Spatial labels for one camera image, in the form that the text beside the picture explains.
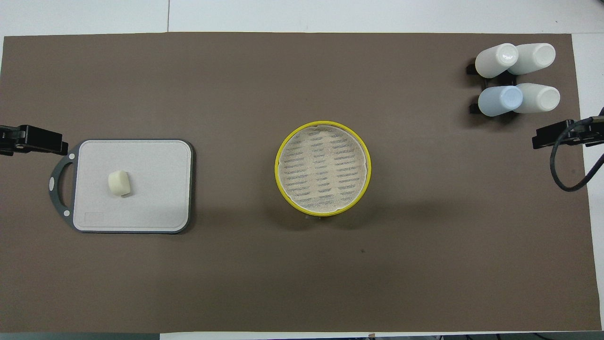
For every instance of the black cup rack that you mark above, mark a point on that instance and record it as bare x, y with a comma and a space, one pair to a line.
472, 69

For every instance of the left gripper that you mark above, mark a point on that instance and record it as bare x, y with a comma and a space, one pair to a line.
7, 137

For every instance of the white steamed bun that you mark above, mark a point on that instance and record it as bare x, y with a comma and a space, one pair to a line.
120, 183

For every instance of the white bottle top left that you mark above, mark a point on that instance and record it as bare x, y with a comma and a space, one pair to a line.
495, 60

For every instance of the yellow slatted bamboo steamer basket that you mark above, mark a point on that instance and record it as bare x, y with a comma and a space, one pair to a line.
330, 214

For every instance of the white cutting board grey rim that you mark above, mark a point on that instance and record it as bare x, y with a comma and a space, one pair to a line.
155, 189

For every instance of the brown table mat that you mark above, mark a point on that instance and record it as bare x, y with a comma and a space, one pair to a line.
283, 71

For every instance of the white bottle bottom right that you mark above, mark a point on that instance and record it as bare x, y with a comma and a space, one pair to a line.
540, 98

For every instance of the white bottle top right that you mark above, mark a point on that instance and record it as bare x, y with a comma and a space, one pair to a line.
535, 56

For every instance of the white bottle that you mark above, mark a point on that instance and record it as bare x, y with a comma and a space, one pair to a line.
495, 60
535, 56
540, 98

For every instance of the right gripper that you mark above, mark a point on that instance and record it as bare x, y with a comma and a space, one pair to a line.
595, 137

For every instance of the light blue bottle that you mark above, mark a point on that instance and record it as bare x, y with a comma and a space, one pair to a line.
500, 100

